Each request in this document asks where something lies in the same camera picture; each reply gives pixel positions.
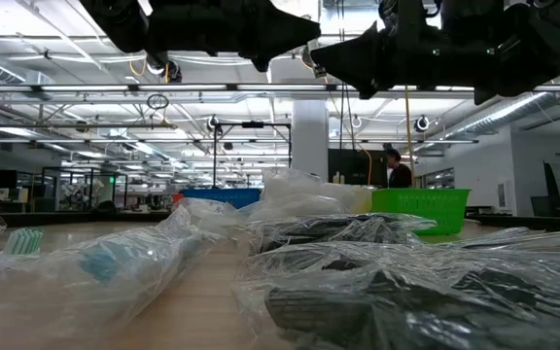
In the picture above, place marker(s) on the blue plastic basket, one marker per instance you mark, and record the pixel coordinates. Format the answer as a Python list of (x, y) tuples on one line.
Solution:
[(221, 196)]

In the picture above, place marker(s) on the black metal rig frame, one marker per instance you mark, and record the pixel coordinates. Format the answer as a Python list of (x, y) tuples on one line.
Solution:
[(214, 155)]

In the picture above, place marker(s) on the white building column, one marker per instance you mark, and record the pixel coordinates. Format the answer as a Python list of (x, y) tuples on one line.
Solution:
[(310, 141)]

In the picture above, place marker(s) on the person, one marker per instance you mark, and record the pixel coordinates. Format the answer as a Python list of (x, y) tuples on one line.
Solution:
[(399, 175)]

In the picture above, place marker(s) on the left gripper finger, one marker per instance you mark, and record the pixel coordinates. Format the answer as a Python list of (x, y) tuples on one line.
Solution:
[(259, 60), (290, 31)]

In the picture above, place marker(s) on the green plastic basket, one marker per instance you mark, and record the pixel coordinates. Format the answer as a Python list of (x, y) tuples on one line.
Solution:
[(426, 209)]

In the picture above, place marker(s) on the black wall screen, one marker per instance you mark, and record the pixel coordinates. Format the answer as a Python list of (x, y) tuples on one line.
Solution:
[(355, 167)]

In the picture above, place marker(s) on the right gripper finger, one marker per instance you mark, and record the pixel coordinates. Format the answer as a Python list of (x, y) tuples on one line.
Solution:
[(353, 53), (370, 88)]

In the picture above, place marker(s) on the blue toothbrush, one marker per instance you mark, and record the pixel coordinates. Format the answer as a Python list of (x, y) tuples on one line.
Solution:
[(105, 265)]

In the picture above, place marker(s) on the teal toothbrush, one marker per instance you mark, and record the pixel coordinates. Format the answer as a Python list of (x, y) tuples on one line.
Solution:
[(23, 241)]

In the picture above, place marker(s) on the yellow plastic basket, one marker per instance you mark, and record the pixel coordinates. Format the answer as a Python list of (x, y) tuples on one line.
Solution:
[(363, 199)]

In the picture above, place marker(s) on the black sponge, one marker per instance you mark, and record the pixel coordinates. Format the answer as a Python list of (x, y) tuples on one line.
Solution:
[(328, 231), (406, 301)]

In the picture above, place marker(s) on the black framed glass enclosure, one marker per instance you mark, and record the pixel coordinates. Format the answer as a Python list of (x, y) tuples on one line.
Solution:
[(90, 189)]

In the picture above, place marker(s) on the yellow bottles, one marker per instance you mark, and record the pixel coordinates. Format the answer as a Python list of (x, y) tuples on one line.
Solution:
[(339, 179)]

